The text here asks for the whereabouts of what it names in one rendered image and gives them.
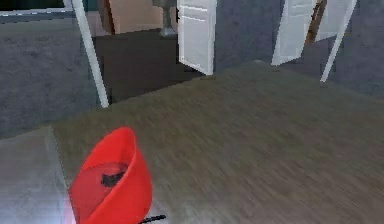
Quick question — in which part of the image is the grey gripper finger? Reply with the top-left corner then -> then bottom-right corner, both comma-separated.
137,214 -> 167,224

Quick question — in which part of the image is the white room door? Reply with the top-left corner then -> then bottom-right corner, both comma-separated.
314,0 -> 358,83
176,0 -> 218,76
271,0 -> 323,67

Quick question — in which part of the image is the red bowl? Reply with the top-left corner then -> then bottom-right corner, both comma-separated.
68,126 -> 153,224

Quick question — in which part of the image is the brown wooden board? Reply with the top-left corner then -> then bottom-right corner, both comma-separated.
304,0 -> 328,47

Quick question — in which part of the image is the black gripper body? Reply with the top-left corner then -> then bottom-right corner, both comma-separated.
100,171 -> 127,188

